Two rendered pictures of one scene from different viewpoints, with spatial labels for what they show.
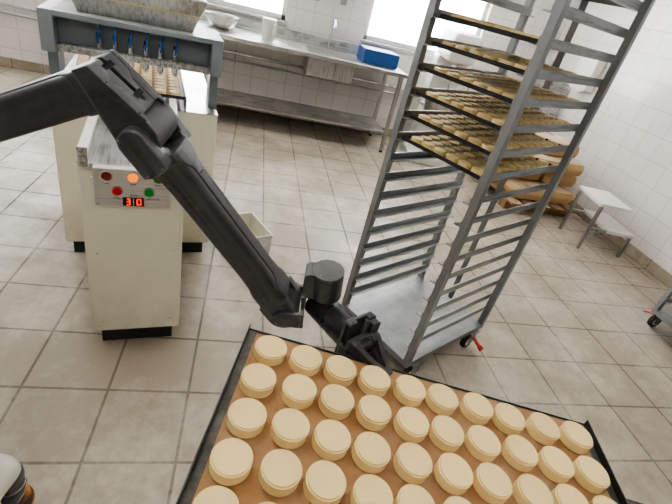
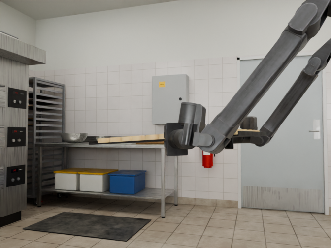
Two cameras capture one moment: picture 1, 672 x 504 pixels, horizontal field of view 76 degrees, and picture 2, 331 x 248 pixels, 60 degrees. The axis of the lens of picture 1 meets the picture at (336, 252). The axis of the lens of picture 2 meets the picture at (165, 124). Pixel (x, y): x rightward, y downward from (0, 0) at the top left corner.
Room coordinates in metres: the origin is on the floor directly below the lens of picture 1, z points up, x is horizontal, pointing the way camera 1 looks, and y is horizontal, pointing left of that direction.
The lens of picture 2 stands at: (1.34, 0.37, 1.01)
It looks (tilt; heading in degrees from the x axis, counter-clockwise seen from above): 2 degrees up; 212
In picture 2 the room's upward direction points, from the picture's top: straight up
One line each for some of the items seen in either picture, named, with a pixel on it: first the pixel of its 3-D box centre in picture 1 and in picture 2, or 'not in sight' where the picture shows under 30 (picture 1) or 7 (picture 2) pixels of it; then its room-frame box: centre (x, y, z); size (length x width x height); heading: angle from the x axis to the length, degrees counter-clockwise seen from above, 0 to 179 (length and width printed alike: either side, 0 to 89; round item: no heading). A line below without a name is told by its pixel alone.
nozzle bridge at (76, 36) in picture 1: (138, 59); not in sight; (2.08, 1.13, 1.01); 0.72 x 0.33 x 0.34; 117
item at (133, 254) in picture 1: (138, 215); not in sight; (1.63, 0.91, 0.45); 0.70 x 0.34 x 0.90; 27
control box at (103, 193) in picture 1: (133, 186); not in sight; (1.31, 0.74, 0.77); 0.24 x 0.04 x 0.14; 117
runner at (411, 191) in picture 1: (426, 189); not in sight; (2.00, -0.35, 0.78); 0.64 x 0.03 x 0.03; 137
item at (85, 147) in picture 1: (107, 78); not in sight; (2.12, 1.31, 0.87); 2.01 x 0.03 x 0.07; 27
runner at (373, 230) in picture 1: (415, 221); not in sight; (2.00, -0.35, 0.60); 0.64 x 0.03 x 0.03; 137
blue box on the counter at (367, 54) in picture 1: (377, 56); not in sight; (5.18, 0.10, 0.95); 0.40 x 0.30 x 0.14; 109
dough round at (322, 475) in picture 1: (324, 483); not in sight; (0.30, -0.06, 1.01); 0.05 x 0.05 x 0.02
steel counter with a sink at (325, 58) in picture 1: (243, 61); not in sight; (4.80, 1.47, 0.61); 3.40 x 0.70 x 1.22; 106
